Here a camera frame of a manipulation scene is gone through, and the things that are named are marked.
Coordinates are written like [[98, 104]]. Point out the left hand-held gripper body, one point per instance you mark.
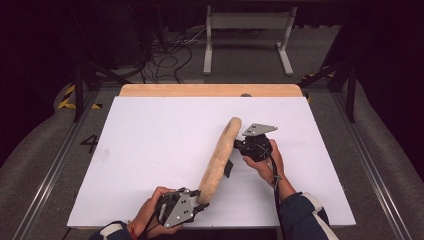
[[178, 208]]

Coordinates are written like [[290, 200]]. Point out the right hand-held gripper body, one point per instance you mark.
[[255, 146]]

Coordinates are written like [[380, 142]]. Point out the person's right hand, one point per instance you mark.
[[266, 166]]

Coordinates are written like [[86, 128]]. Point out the person's left hand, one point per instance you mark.
[[146, 213]]

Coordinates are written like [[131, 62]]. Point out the dark round table grommet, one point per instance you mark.
[[246, 95]]

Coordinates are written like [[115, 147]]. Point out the white table board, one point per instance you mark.
[[160, 150]]

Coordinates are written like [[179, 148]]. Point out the wooden table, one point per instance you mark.
[[206, 90]]

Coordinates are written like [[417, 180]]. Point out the grey metal stand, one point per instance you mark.
[[208, 50]]

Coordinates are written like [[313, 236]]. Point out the black metal stand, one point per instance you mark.
[[79, 93], [350, 96]]

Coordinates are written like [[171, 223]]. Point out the yellow black floor tape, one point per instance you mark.
[[68, 96]]

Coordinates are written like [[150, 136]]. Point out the aluminium floor rail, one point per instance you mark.
[[53, 166], [370, 166]]

